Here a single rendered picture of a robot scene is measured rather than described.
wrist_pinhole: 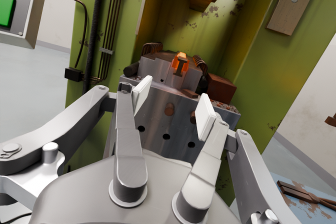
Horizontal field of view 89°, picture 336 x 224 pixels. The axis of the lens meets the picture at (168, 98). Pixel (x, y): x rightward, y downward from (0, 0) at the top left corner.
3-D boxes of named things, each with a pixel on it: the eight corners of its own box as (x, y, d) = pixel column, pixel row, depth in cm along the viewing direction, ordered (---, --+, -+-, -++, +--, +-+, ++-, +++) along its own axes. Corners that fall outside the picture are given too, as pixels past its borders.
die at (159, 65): (194, 94, 56) (203, 69, 53) (136, 75, 56) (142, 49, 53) (190, 71, 96) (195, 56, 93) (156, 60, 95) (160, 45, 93)
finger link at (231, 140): (217, 132, 15) (250, 143, 15) (209, 109, 19) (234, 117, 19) (210, 146, 15) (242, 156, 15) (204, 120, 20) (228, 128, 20)
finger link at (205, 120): (209, 114, 16) (217, 116, 16) (202, 92, 22) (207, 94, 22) (198, 140, 17) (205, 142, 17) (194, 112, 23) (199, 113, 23)
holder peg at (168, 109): (172, 117, 49) (174, 109, 48) (163, 114, 49) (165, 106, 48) (172, 112, 52) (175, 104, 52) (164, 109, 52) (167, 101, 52)
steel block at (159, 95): (191, 214, 66) (241, 115, 51) (96, 185, 65) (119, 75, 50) (188, 136, 118) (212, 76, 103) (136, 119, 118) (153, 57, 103)
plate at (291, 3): (291, 35, 59) (320, -20, 53) (266, 27, 59) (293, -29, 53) (287, 36, 61) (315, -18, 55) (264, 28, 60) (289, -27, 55)
